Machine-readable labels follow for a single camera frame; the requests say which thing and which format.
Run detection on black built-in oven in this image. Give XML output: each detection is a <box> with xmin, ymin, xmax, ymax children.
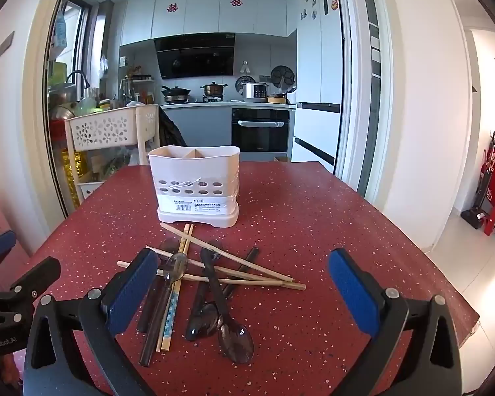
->
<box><xmin>231</xmin><ymin>107</ymin><xmax>291</xmax><ymax>153</ymax></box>

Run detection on silver rice cooker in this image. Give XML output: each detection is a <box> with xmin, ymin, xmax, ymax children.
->
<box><xmin>241</xmin><ymin>82</ymin><xmax>270</xmax><ymax>102</ymax></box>

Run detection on upright vacuum cleaner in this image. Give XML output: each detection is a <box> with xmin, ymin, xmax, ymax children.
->
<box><xmin>461</xmin><ymin>173</ymin><xmax>495</xmax><ymax>229</ymax></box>

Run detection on white spice rack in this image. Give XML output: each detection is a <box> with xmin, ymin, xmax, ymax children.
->
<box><xmin>121</xmin><ymin>75</ymin><xmax>155</xmax><ymax>106</ymax></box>

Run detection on black cloth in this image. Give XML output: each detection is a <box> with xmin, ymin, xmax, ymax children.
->
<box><xmin>159</xmin><ymin>106</ymin><xmax>188</xmax><ymax>147</ymax></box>

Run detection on steel cooking pot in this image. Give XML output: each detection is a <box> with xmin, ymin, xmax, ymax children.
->
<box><xmin>200</xmin><ymin>82</ymin><xmax>228</xmax><ymax>97</ymax></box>

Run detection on dark translucent plastic spoon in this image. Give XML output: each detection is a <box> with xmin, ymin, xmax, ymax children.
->
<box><xmin>200</xmin><ymin>249</ymin><xmax>255</xmax><ymax>364</ymax></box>
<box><xmin>185</xmin><ymin>239</ymin><xmax>225</xmax><ymax>341</ymax></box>
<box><xmin>136</xmin><ymin>237</ymin><xmax>180</xmax><ymax>333</ymax></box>
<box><xmin>187</xmin><ymin>247</ymin><xmax>260</xmax><ymax>341</ymax></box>
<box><xmin>138</xmin><ymin>251</ymin><xmax>189</xmax><ymax>367</ymax></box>

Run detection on white plastic utensil holder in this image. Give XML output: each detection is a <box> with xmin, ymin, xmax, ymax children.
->
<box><xmin>148</xmin><ymin>145</ymin><xmax>241</xmax><ymax>229</ymax></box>

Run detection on beige plastic basket cart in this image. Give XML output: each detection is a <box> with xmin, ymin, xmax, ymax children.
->
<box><xmin>64</xmin><ymin>104</ymin><xmax>161</xmax><ymax>199</ymax></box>

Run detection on dark kitchen faucet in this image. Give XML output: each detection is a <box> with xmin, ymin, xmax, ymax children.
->
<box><xmin>66</xmin><ymin>70</ymin><xmax>90</xmax><ymax>100</ymax></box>

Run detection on white refrigerator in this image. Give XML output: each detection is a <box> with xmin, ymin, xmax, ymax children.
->
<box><xmin>293</xmin><ymin>0</ymin><xmax>343</xmax><ymax>174</ymax></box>

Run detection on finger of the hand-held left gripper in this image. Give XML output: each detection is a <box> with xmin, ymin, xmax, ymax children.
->
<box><xmin>0</xmin><ymin>256</ymin><xmax>62</xmax><ymax>326</ymax></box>
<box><xmin>0</xmin><ymin>230</ymin><xmax>17</xmax><ymax>262</ymax></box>

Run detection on gold foil bag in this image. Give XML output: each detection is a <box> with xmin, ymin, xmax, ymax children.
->
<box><xmin>64</xmin><ymin>148</ymin><xmax>87</xmax><ymax>207</ymax></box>

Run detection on white wall cabinets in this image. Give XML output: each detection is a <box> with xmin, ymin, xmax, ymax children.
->
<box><xmin>119</xmin><ymin>0</ymin><xmax>298</xmax><ymax>47</ymax></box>

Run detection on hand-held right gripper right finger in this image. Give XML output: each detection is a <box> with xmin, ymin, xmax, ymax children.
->
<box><xmin>328</xmin><ymin>248</ymin><xmax>465</xmax><ymax>396</ymax></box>

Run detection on grey base cabinets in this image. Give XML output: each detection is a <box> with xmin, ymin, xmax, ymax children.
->
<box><xmin>161</xmin><ymin>102</ymin><xmax>298</xmax><ymax>153</ymax></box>

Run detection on black range hood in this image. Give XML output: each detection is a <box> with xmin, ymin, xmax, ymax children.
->
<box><xmin>154</xmin><ymin>33</ymin><xmax>237</xmax><ymax>80</ymax></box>

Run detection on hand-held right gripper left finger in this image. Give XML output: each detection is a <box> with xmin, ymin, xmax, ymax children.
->
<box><xmin>23</xmin><ymin>249</ymin><xmax>161</xmax><ymax>396</ymax></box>

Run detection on large round hanging rack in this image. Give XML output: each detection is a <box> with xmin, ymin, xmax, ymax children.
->
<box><xmin>270</xmin><ymin>65</ymin><xmax>297</xmax><ymax>91</ymax></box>

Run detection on black wok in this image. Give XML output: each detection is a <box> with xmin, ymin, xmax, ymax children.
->
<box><xmin>161</xmin><ymin>86</ymin><xmax>192</xmax><ymax>104</ymax></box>

